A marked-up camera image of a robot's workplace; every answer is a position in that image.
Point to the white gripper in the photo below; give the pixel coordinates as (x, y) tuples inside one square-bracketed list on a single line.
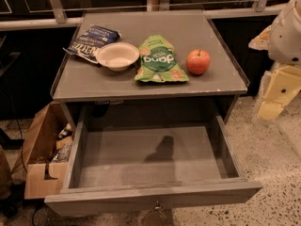
[(286, 38)]

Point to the red apple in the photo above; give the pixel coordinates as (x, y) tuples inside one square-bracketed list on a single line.
[(198, 62)]

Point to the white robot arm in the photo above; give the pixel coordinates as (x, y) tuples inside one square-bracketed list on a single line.
[(282, 40)]

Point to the grey open top drawer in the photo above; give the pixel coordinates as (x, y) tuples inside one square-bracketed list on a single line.
[(125, 162)]

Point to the green snack bag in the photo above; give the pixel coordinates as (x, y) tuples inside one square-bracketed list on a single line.
[(158, 63)]

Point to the grey cabinet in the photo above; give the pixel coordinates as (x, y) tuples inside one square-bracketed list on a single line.
[(82, 84)]

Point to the white paper bowl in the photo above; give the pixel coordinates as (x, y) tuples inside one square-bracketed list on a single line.
[(117, 56)]

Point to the blue chip bag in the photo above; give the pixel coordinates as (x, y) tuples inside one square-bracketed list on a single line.
[(87, 45)]

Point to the wooden box with snacks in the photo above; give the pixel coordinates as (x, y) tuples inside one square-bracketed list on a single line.
[(34, 164)]

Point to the metal railing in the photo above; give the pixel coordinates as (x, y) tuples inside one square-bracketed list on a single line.
[(34, 14)]

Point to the drawer tag handle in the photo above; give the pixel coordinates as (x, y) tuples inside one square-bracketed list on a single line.
[(155, 217)]

